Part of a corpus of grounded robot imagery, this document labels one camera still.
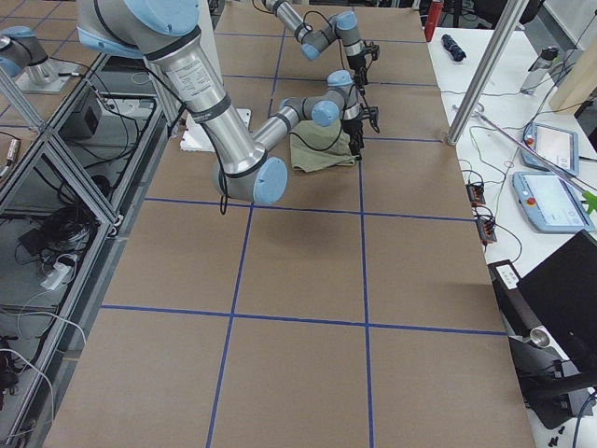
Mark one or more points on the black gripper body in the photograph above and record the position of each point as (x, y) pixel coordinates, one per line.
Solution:
(357, 62)
(353, 126)

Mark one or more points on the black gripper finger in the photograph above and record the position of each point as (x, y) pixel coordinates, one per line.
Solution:
(361, 79)
(356, 147)

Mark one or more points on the olive green long-sleeve shirt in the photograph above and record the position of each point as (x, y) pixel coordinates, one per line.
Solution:
(314, 148)

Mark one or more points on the dark folded umbrella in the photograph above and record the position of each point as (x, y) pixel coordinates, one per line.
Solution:
(451, 46)

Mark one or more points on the red fire extinguisher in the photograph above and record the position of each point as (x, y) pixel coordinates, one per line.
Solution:
(432, 19)

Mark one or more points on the orange connector board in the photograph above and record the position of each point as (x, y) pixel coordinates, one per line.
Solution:
(485, 227)
(475, 193)

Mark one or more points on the grey water bottle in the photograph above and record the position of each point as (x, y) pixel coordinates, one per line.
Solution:
(539, 69)

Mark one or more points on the near blue teach pendant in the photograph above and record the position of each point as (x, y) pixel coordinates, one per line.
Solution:
(549, 204)

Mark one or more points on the blue teach pendant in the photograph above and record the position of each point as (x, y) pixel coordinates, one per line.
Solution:
(556, 145)
(549, 204)

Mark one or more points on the far blue teach pendant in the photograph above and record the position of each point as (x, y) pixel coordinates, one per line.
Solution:
(556, 145)

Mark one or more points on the black monitor on stand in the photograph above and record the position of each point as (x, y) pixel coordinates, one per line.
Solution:
(551, 312)

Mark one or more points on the white power strip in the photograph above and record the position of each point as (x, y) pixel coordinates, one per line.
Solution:
(56, 276)

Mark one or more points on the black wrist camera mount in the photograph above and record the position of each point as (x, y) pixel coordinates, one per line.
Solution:
(371, 50)
(371, 114)

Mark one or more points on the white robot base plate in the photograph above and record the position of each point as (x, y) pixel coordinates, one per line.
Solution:
(195, 138)

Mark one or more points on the grey aluminium frame post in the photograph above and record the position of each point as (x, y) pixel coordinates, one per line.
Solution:
(496, 46)

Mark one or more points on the black power box under frame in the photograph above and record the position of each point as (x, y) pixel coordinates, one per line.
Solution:
(83, 122)

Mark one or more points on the aluminium frame rail structure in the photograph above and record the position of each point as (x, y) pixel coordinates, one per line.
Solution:
(68, 200)

